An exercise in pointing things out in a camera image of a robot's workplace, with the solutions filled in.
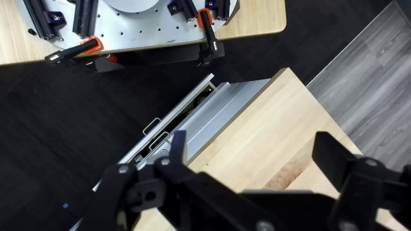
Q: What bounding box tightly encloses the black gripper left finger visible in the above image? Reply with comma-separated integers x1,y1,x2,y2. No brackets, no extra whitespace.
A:
78,129,258,231

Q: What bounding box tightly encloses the grey round robot base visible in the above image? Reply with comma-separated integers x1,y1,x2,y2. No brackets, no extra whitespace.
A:
101,0,161,13

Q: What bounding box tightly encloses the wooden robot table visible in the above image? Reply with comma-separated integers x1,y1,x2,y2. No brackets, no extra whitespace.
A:
0,0,287,66

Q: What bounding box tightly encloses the white drawer holding dark tools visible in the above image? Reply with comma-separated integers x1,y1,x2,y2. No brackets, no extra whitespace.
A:
91,73,216,193

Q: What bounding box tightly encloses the metal drawer handle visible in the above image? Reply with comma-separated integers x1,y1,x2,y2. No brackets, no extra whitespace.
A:
141,116,162,137
147,130,171,152

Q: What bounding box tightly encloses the black aluminium bracket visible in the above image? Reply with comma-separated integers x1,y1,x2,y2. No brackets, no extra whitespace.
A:
23,0,67,42
165,0,198,21
204,0,233,20
70,0,100,39

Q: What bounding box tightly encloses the black and orange bar clamp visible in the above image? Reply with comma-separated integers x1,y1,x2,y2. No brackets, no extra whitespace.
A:
43,34,105,65
195,6,225,66

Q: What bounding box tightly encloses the white cabinet with wooden top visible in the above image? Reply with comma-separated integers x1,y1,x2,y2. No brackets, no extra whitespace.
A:
67,66,396,231

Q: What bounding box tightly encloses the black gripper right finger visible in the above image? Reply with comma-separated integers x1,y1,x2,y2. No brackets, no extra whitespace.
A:
311,130,411,231

